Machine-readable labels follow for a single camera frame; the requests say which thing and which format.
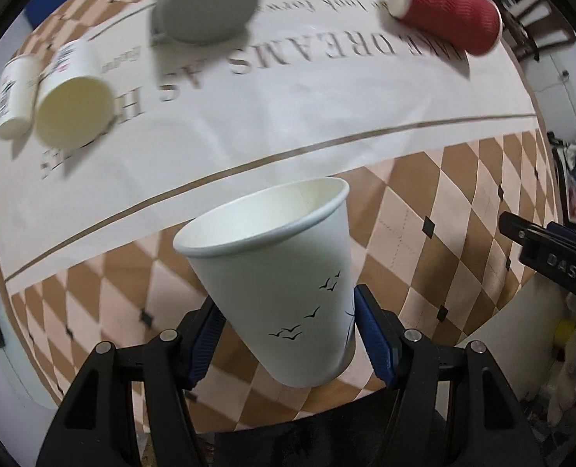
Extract white bird paper cup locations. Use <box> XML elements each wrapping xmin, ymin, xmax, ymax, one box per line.
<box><xmin>173</xmin><ymin>177</ymin><xmax>354</xmax><ymax>388</ymax></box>

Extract red ripple paper cup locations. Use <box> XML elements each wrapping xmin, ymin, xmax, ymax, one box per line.
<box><xmin>387</xmin><ymin>0</ymin><xmax>503</xmax><ymax>56</ymax></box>

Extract white calligraphy cup tilted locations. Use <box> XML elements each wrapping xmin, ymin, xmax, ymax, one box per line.
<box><xmin>33</xmin><ymin>39</ymin><xmax>115</xmax><ymax>151</ymax></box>

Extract white calligraphy cup upright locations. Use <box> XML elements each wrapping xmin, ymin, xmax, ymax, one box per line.
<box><xmin>0</xmin><ymin>55</ymin><xmax>42</xmax><ymax>140</ymax></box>

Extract checkered tablecloth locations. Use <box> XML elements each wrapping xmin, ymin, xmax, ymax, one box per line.
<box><xmin>0</xmin><ymin>0</ymin><xmax>559</xmax><ymax>434</ymax></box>

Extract wooden chair by doorway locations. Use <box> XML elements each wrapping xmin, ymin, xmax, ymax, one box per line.
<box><xmin>502</xmin><ymin>0</ymin><xmax>576</xmax><ymax>62</ymax></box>

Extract grey ribbed mug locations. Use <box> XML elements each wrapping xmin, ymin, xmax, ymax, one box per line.
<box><xmin>150</xmin><ymin>0</ymin><xmax>258</xmax><ymax>44</ymax></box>

